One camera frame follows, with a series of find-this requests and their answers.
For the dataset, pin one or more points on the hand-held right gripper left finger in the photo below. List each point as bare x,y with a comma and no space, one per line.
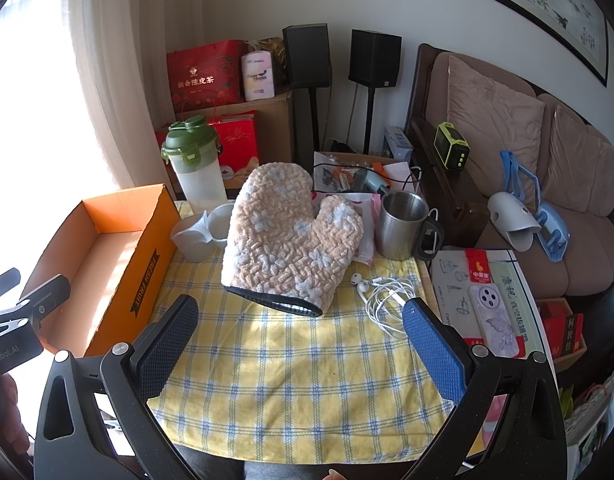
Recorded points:
169,350

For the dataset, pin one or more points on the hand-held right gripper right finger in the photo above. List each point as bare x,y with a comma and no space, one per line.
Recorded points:
432,355

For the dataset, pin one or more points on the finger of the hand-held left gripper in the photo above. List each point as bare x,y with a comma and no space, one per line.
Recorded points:
44,297
4,280

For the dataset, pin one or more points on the orange cardboard box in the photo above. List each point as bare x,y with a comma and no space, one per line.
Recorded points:
112,270

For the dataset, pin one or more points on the clear plastic measuring cup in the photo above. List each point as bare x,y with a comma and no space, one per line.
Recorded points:
189,240

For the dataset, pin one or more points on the beige knitted oven mitt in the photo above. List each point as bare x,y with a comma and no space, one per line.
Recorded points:
282,245

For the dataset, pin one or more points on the white package with red label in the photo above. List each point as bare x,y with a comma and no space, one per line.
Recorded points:
452,290

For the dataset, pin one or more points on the butterfly print phone case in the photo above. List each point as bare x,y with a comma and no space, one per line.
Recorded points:
492,320

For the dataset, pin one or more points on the green and white flat box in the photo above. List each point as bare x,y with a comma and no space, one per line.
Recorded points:
522,290

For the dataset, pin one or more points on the yellow plaid cloth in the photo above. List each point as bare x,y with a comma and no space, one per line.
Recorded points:
287,375

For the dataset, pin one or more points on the stainless steel mug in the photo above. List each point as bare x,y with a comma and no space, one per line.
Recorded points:
397,230

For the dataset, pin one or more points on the small red box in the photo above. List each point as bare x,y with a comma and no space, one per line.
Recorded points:
562,332

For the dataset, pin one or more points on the small white plastic cup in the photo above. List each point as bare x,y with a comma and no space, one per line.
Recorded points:
219,220

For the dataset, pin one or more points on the white duck-bill muzzle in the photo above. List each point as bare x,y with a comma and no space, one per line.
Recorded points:
504,212

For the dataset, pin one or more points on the blue and white holder device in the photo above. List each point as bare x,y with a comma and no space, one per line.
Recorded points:
554,230

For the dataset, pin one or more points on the green lidded shaker bottle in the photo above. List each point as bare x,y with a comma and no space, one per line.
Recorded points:
197,175

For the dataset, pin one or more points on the brown sofa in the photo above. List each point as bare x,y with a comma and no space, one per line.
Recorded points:
587,260

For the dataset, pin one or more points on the open box of tools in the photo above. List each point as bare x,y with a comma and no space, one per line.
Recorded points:
357,175

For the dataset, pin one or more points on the green portable device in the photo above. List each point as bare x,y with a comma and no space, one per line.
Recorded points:
449,145

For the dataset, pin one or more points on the blue and white box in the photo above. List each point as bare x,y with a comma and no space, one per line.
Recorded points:
398,144

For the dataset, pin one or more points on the red gift box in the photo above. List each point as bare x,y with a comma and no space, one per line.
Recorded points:
239,140

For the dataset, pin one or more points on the black speaker stand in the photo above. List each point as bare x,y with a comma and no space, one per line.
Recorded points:
314,125
369,120

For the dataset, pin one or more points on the white curtain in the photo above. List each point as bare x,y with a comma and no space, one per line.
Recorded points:
112,60

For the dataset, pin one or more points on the beige sofa cushion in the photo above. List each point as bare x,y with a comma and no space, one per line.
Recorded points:
492,115
582,160

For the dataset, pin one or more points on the brown cardboard carton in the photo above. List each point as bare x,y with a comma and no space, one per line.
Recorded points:
277,125

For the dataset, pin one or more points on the red gift bag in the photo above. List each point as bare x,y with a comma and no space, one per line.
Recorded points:
202,80

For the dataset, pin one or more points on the white tissue pack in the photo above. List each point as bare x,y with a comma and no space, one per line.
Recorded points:
257,77

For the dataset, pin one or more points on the black speaker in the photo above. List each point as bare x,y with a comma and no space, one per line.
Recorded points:
307,55
374,57

